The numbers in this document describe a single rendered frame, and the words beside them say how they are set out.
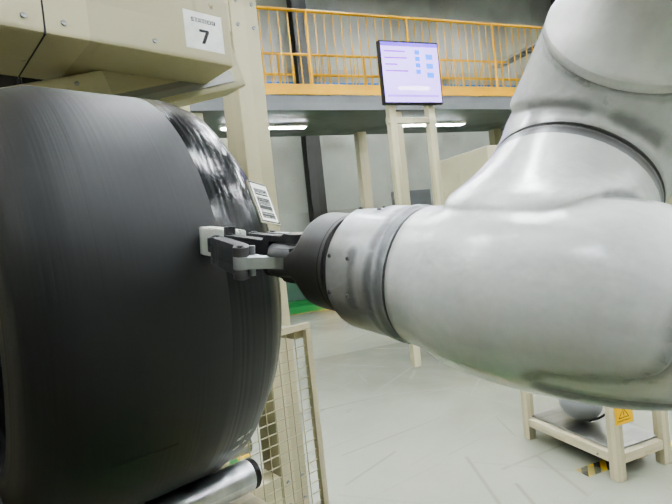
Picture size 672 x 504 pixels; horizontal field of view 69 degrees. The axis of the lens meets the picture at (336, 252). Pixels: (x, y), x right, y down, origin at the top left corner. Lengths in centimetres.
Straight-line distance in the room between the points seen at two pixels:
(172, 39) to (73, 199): 67
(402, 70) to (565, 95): 431
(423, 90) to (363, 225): 436
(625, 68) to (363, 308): 19
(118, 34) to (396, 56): 369
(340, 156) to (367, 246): 1047
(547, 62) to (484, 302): 15
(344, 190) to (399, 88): 633
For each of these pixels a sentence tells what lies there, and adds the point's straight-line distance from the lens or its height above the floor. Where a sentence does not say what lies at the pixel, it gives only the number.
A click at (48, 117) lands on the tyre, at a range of 61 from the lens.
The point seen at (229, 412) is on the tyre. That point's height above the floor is 104.
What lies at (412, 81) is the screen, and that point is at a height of 252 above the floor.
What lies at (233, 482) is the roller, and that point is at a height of 91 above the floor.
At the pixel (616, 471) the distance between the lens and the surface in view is 273.
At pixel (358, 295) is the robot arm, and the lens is 30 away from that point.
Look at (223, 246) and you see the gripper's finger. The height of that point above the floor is 123.
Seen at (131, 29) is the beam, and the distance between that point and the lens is 111.
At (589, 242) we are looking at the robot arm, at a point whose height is 122.
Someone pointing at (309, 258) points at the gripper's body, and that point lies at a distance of 34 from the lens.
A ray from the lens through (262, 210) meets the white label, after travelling 62.
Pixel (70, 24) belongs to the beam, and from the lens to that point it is 108.
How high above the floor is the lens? 123
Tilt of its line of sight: 2 degrees down
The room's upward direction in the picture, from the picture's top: 6 degrees counter-clockwise
